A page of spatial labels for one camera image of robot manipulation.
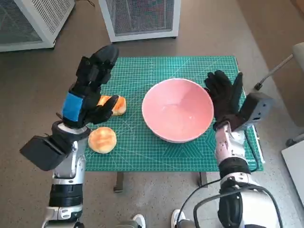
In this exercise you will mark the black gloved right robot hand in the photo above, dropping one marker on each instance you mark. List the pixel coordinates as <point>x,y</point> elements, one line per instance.
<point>223,99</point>

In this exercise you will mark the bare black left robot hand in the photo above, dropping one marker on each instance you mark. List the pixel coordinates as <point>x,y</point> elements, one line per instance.
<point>90,78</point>

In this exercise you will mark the orange toasted toy bread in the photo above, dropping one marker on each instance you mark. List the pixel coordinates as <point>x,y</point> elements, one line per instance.
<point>120,107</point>

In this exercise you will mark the pink bowl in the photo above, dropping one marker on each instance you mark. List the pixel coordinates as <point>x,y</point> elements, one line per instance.
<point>175,111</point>

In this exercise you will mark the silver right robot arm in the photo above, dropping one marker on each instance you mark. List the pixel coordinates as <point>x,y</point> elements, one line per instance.
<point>230,152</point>

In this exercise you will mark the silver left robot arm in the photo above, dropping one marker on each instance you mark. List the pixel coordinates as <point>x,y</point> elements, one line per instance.
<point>69,166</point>

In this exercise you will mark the round toy bread bun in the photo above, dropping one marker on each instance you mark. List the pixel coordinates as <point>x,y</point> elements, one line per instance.
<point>102,140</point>

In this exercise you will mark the white cabinet with slotted side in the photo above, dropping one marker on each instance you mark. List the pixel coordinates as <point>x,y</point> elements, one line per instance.
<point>47,19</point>

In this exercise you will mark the green cutting mat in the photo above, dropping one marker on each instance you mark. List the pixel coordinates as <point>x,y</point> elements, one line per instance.
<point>133,142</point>

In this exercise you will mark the white mesh front cabinet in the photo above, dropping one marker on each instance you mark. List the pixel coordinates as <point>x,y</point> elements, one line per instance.
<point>142,16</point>

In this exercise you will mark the grey chair with metal leg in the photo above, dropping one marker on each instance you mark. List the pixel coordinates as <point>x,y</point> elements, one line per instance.
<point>299,71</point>

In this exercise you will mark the white flat panel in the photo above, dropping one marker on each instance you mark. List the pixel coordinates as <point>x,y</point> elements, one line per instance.
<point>295,166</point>

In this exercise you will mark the white right robot foot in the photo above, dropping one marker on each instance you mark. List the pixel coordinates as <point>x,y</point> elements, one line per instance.
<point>178,217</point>

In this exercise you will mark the white robot foot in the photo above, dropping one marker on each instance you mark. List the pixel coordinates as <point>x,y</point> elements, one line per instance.
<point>178,217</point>
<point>139,221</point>

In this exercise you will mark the white left robot foot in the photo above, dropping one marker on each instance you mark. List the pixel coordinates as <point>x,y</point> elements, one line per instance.
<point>139,221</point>

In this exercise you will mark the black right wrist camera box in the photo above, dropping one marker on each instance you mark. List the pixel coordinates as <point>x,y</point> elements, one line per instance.
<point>256,107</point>

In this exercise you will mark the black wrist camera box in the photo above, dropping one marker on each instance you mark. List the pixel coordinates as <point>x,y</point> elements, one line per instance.
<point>256,107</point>
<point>42,152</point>

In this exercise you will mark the grey table leg bracket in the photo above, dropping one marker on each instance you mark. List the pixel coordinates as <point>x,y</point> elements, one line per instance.
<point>203,179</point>
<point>118,181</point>

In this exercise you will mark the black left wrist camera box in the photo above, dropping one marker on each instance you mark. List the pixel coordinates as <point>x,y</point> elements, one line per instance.
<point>42,152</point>

